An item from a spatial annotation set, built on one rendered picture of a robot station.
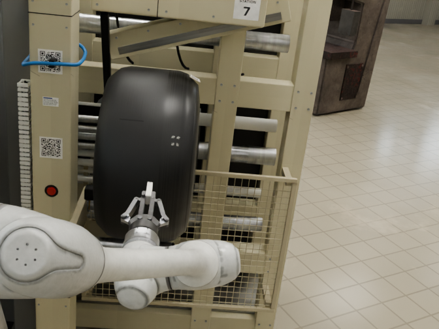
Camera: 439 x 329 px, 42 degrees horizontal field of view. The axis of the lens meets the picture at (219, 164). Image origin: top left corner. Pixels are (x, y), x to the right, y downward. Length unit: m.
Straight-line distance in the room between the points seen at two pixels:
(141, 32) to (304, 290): 1.95
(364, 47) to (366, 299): 4.03
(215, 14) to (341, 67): 4.81
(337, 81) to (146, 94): 5.14
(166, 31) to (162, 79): 0.39
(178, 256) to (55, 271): 0.43
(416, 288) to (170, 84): 2.45
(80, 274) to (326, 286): 2.89
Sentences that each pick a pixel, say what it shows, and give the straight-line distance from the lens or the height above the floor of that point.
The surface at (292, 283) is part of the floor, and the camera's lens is 3.56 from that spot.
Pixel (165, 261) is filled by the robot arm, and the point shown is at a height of 1.36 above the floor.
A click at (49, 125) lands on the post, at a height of 1.30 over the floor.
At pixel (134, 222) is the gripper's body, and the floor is 1.25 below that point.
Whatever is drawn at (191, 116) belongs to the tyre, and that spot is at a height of 1.40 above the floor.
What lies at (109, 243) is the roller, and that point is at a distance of 2.01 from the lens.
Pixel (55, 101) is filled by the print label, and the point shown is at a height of 1.38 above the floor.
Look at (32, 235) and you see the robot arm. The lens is 0.75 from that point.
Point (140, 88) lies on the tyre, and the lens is 1.81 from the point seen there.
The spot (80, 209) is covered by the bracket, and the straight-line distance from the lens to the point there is 2.15.
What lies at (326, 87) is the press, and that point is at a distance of 6.68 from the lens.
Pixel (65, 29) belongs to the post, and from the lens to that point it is 1.85.
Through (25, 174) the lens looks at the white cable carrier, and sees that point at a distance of 2.05.
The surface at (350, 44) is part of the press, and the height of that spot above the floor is 0.82.
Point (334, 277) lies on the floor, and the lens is 3.71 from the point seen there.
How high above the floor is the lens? 1.97
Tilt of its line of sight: 23 degrees down
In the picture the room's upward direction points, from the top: 7 degrees clockwise
